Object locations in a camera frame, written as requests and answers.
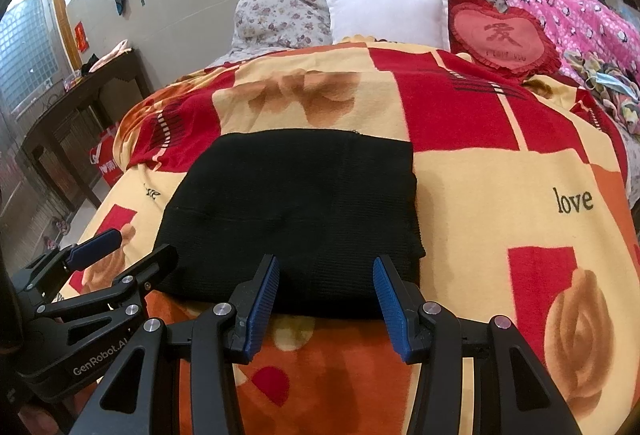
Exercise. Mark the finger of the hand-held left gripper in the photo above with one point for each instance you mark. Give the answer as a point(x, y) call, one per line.
point(95, 247)
point(145, 272)

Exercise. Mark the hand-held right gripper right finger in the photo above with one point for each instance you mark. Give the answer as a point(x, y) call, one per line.
point(392, 310)

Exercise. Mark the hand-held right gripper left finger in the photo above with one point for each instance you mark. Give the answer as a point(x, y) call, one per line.
point(262, 305)

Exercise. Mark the black sweater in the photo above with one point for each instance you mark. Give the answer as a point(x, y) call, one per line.
point(300, 215)

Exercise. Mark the pink slipper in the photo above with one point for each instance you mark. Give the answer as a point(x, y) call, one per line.
point(50, 242)
point(62, 225)

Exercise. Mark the red shopping bag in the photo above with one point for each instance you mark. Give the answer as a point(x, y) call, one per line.
point(107, 160)

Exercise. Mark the dark wooden table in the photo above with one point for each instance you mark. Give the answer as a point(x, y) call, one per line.
point(65, 110)

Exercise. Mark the red and yellow printed blanket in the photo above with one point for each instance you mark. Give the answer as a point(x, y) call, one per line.
point(475, 175)

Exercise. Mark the black cloth item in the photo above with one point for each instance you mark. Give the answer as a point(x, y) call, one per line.
point(91, 65)

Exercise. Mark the pale pink cloth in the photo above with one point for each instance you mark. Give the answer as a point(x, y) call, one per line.
point(112, 55)

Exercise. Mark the window with grille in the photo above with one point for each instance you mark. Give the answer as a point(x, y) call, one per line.
point(25, 45)

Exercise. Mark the white pillow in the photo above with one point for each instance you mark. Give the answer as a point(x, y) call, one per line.
point(385, 15)

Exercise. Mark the red heart-shaped pillow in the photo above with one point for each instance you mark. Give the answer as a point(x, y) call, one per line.
point(500, 35)

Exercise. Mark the pile of patterned cloths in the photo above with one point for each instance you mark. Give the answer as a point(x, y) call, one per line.
point(620, 112)

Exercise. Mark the blue face mask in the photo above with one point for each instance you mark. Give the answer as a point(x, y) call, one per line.
point(610, 84)

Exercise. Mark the pink printed blanket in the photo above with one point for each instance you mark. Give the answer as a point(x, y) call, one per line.
point(565, 15)

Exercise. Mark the red paper wall sign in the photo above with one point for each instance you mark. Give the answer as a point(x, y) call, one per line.
point(81, 37)

